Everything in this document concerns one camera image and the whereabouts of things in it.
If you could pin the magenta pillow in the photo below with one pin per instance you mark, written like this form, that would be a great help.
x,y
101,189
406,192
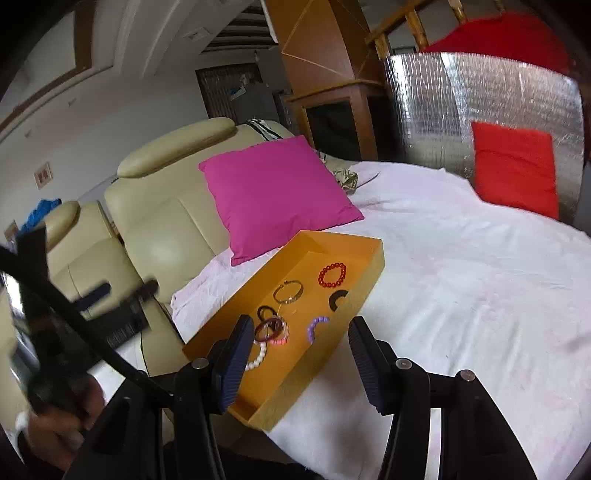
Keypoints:
x,y
266,193

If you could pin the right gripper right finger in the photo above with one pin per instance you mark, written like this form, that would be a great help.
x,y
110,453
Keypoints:
x,y
476,440

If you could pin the wooden cabinet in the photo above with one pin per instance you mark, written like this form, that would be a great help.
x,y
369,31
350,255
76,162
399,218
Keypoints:
x,y
354,120

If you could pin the blue plastic bag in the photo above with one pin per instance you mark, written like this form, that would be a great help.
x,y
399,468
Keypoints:
x,y
43,208

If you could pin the framed wall picture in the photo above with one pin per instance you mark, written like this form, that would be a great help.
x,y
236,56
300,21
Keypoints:
x,y
43,175

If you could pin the person left hand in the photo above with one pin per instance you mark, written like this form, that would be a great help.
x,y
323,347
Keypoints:
x,y
49,442

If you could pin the dark maroon bangle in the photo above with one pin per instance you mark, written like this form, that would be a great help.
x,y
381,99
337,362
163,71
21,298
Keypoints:
x,y
268,330

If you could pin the patterned grey cloth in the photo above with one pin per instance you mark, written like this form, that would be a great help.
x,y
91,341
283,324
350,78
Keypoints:
x,y
351,181

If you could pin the cream leather armchair right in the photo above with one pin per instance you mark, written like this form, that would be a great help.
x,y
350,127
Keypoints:
x,y
163,209

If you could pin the orange cardboard tray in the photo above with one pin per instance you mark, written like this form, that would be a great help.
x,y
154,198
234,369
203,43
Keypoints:
x,y
338,272

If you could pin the silver foil insulation panel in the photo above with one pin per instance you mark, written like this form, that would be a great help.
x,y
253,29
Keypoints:
x,y
436,98

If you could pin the gold bangle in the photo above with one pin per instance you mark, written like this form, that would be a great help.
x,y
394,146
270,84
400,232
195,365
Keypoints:
x,y
288,292

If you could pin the cream leather armchair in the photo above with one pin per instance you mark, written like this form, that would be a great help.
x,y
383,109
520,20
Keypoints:
x,y
163,209
83,252

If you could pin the cream leather armchair left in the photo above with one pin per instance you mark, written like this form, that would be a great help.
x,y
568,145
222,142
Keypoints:
x,y
83,252

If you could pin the red cloth on railing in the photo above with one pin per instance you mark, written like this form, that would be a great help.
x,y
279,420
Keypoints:
x,y
522,37

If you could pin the wooden stair railing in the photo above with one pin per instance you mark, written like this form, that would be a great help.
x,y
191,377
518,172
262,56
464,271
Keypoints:
x,y
407,15

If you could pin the brown wooden column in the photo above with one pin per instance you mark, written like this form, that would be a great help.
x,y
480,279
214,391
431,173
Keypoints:
x,y
322,44

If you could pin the red pillow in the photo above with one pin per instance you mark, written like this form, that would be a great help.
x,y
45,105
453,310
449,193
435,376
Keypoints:
x,y
515,167

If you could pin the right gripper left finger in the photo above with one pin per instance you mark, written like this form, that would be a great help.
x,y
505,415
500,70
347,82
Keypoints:
x,y
142,436

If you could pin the white textured bed cover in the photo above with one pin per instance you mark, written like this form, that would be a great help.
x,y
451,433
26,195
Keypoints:
x,y
466,285

